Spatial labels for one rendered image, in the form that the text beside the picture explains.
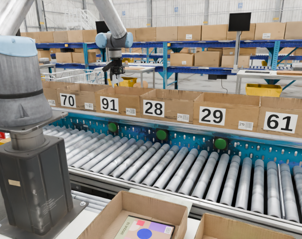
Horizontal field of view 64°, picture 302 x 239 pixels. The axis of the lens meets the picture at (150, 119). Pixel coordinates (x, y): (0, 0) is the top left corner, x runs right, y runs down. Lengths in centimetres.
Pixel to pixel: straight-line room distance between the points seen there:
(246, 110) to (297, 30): 459
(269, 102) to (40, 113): 144
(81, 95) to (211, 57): 427
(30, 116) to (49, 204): 34
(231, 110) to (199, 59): 445
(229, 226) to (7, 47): 90
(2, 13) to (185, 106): 109
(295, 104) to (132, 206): 126
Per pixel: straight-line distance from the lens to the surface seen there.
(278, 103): 182
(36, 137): 93
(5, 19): 108
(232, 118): 156
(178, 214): 97
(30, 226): 105
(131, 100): 175
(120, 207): 106
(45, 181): 95
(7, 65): 85
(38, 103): 88
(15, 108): 86
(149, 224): 98
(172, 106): 162
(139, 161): 143
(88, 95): 196
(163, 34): 644
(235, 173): 138
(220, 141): 153
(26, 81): 86
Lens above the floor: 143
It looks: 18 degrees down
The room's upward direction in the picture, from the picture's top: 1 degrees counter-clockwise
